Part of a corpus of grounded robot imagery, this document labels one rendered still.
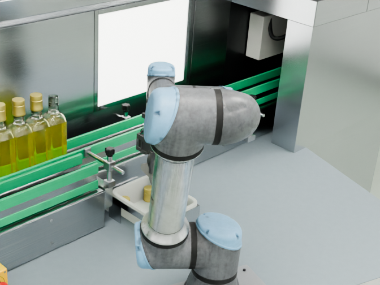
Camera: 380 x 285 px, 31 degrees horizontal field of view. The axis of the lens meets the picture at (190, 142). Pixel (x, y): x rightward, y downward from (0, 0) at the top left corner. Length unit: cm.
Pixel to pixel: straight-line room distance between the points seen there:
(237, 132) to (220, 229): 36
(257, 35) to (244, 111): 139
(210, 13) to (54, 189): 99
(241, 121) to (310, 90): 120
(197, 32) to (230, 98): 119
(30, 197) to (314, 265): 82
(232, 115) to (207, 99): 6
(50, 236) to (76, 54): 57
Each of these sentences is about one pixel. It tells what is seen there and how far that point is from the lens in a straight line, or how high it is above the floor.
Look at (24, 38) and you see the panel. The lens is 203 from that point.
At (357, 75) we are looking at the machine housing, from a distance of 284.
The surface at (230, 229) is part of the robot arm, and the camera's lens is 169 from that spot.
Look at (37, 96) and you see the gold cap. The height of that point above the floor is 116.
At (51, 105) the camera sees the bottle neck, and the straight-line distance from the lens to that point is 199.
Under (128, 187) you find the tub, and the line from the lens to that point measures 215.
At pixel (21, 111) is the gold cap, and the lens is 192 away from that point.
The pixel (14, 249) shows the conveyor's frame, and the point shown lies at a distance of 192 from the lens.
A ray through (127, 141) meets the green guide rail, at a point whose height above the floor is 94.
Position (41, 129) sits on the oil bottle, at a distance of 197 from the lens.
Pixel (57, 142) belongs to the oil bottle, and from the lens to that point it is 202.
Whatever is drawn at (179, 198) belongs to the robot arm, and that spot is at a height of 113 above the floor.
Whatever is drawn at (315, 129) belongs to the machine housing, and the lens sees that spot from 270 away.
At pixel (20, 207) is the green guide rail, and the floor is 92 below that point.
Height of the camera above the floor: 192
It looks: 27 degrees down
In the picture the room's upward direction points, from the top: 4 degrees clockwise
